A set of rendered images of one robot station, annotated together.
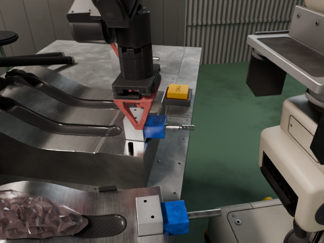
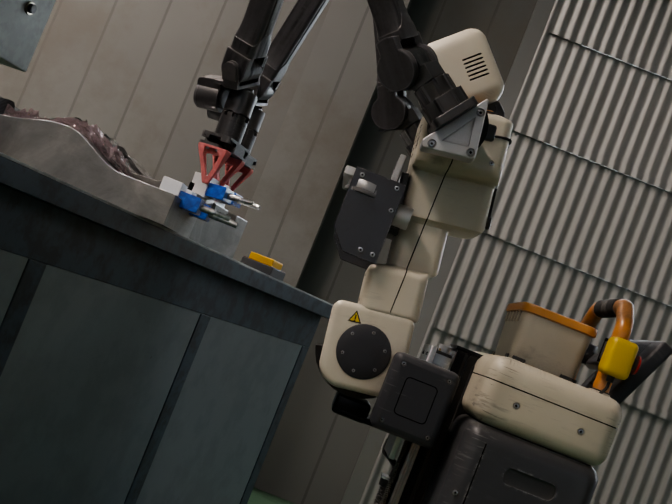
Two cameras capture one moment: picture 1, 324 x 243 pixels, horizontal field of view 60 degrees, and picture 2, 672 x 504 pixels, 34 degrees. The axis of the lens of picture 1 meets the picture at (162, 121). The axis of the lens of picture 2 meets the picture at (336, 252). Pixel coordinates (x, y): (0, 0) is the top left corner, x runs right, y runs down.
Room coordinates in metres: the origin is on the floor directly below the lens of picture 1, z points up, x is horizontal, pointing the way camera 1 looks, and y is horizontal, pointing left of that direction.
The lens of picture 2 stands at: (-1.68, -0.67, 0.75)
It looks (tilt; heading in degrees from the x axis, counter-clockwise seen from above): 4 degrees up; 11
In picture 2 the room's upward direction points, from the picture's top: 22 degrees clockwise
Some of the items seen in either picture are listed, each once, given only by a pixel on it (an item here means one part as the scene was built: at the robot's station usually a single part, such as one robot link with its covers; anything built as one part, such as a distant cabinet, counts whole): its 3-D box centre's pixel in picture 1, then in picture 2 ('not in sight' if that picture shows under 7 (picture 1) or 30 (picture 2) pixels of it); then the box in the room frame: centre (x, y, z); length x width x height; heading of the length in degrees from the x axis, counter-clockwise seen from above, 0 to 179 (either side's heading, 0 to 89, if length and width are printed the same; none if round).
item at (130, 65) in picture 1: (136, 63); (230, 131); (0.46, 0.04, 1.04); 0.10 x 0.07 x 0.07; 171
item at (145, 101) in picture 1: (138, 103); (215, 163); (0.44, 0.04, 0.96); 0.07 x 0.07 x 0.09; 80
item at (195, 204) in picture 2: not in sight; (195, 205); (0.17, -0.04, 0.85); 0.13 x 0.05 x 0.05; 98
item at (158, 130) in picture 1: (160, 126); (224, 195); (0.45, 0.00, 0.91); 0.13 x 0.05 x 0.05; 80
